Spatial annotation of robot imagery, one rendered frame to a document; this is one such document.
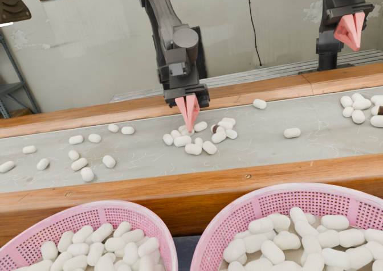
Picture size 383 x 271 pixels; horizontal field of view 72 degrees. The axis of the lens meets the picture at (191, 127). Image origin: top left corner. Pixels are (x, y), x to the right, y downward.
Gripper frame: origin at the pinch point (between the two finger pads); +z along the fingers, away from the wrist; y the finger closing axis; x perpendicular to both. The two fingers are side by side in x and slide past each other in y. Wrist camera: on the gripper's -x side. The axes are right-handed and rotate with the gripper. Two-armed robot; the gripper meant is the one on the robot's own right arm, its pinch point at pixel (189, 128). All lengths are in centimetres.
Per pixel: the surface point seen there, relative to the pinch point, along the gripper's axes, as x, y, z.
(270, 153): -4.2, 15.6, 9.4
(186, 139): -2.0, -0.6, 3.2
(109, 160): -5.4, -16.3, 7.0
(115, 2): 99, -74, -177
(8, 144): 7, -55, -7
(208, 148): -4.6, 4.2, 6.9
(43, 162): -3.5, -33.1, 4.6
